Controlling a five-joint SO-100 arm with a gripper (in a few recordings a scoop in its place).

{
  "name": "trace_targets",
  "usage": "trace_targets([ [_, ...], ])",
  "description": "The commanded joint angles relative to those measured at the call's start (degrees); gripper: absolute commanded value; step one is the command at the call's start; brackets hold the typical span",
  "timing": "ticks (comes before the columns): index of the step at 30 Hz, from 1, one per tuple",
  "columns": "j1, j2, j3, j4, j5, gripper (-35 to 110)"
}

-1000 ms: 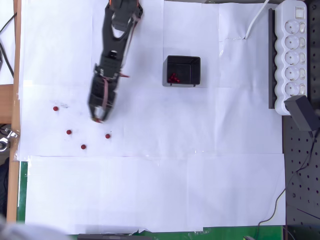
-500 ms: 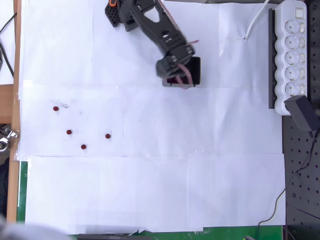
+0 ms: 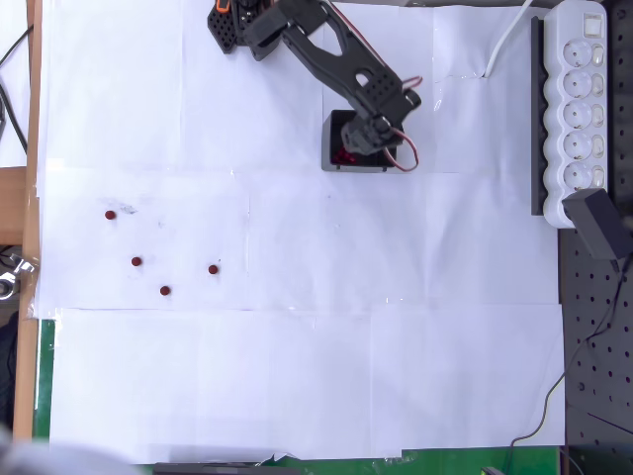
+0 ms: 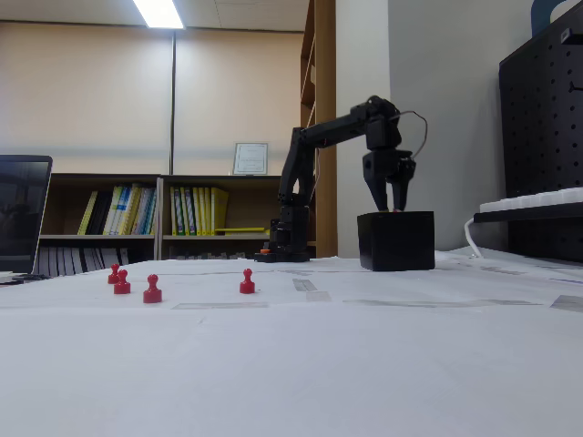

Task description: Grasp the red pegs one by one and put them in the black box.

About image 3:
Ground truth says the red white servo cable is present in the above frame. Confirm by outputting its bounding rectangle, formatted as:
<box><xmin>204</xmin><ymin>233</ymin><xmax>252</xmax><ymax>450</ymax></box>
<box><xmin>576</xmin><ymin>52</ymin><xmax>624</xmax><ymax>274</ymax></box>
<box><xmin>385</xmin><ymin>74</ymin><xmax>424</xmax><ymax>173</ymax></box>

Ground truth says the black fabric object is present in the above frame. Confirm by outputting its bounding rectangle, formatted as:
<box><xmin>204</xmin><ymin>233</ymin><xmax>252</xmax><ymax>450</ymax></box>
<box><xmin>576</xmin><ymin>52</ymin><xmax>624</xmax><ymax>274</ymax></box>
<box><xmin>0</xmin><ymin>316</ymin><xmax>21</xmax><ymax>431</ymax></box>

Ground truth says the white paper table cover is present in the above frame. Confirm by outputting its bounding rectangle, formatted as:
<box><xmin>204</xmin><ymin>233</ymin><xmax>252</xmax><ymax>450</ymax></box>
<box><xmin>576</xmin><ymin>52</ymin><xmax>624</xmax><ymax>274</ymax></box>
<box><xmin>33</xmin><ymin>0</ymin><xmax>568</xmax><ymax>466</ymax></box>

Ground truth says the black power adapter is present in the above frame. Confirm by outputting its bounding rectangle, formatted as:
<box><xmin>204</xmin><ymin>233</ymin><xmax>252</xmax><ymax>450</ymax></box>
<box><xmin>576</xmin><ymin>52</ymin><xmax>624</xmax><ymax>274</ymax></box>
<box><xmin>562</xmin><ymin>187</ymin><xmax>625</xmax><ymax>261</ymax></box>

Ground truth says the black open box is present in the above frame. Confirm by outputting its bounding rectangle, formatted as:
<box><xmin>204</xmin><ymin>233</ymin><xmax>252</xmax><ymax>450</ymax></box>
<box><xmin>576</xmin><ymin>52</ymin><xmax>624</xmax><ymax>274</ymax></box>
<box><xmin>320</xmin><ymin>109</ymin><xmax>399</xmax><ymax>173</ymax></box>

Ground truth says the blurred grey object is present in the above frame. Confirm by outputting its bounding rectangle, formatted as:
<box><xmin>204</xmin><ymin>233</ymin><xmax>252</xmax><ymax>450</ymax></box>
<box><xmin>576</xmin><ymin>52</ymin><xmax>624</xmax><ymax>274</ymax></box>
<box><xmin>0</xmin><ymin>423</ymin><xmax>135</xmax><ymax>475</ymax></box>

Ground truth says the thin black adapter cable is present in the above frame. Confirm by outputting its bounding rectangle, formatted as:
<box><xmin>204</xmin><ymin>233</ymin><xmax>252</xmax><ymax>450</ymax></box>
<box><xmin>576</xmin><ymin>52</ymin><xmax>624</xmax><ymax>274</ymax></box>
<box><xmin>502</xmin><ymin>259</ymin><xmax>627</xmax><ymax>475</ymax></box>

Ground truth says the white power cable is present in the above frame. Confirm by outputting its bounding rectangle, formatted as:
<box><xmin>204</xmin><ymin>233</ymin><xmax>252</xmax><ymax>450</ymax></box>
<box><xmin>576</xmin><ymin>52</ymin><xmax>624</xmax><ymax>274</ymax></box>
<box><xmin>483</xmin><ymin>0</ymin><xmax>535</xmax><ymax>79</ymax></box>

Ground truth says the silver metal clamp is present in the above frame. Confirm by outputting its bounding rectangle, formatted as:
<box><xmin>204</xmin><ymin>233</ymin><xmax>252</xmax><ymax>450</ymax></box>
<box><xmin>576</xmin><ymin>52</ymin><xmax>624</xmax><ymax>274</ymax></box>
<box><xmin>0</xmin><ymin>251</ymin><xmax>36</xmax><ymax>301</ymax></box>

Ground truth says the black pegboard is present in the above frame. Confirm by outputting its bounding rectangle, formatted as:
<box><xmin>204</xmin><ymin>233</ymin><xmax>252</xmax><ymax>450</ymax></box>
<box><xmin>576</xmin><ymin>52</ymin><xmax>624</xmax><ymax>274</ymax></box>
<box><xmin>557</xmin><ymin>0</ymin><xmax>633</xmax><ymax>475</ymax></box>

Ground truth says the green mat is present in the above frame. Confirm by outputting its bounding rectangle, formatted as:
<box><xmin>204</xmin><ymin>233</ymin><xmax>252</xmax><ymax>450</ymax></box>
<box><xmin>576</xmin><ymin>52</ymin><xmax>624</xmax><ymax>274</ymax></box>
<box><xmin>32</xmin><ymin>319</ymin><xmax>565</xmax><ymax>475</ymax></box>

